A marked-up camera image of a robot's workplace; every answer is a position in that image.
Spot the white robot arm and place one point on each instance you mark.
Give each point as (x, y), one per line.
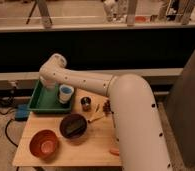
(141, 139)

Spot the dark sponge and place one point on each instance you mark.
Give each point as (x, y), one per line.
(74, 127)

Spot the green plastic tray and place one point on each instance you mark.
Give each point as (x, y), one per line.
(46, 101)

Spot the small dark metal cup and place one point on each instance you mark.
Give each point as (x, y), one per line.
(86, 103)

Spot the dark grape bunch toy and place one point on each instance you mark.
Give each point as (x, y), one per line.
(107, 108)

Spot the yellow banana toy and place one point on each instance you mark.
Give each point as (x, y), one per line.
(96, 115)

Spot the white and blue cup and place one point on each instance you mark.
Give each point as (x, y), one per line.
(65, 93)

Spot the dark brown bowl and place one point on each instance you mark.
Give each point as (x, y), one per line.
(69, 119)

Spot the orange carrot toy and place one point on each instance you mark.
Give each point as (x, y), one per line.
(114, 151)

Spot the orange bowl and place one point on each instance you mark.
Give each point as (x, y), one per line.
(43, 144)

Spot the blue power box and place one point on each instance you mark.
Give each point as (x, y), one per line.
(22, 112)

